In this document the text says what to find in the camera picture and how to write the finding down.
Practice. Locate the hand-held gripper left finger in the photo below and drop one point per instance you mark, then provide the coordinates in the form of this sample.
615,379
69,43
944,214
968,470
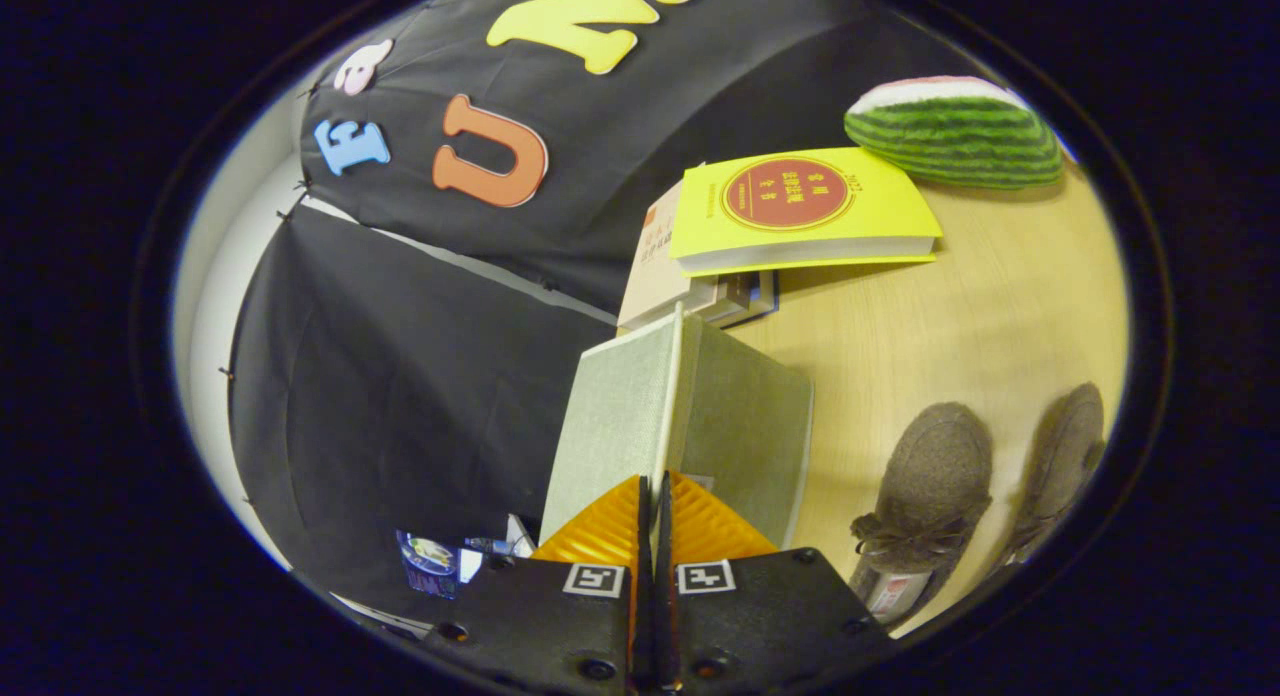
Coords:
560,626

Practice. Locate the brown fuzzy shoe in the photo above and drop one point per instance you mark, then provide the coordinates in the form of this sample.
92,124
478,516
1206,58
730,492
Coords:
1065,456
930,476

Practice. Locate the blue printed packet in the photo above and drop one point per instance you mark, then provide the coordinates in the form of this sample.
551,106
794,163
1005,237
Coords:
428,564

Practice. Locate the yellow book with red circle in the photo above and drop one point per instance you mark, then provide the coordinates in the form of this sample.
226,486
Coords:
800,201

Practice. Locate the beige book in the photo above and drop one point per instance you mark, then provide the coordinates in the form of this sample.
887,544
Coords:
655,276

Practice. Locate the black backdrop cloth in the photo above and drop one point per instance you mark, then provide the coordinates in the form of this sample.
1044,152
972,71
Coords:
420,406

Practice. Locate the watermelon slice plush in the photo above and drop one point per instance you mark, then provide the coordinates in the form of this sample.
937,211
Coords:
950,136

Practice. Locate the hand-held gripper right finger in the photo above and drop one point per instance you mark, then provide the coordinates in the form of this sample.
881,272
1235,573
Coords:
760,616

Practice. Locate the pale green fabric storage box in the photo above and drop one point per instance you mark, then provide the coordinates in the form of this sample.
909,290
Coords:
620,416

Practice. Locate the dark blue book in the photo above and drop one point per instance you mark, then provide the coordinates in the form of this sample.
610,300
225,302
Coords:
745,291

